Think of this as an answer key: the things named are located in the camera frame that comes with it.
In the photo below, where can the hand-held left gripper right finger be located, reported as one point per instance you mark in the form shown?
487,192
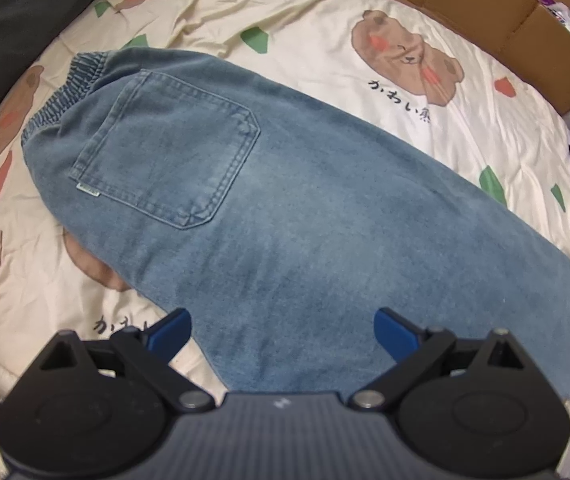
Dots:
396,335

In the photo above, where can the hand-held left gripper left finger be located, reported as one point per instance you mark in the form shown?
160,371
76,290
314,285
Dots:
167,334

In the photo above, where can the light blue jeans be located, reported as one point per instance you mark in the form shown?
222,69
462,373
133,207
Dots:
315,220

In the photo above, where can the cream bear print blanket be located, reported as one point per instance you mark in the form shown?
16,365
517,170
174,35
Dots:
315,35

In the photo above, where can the dark grey pillow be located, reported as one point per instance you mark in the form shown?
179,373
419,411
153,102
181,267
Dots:
15,25

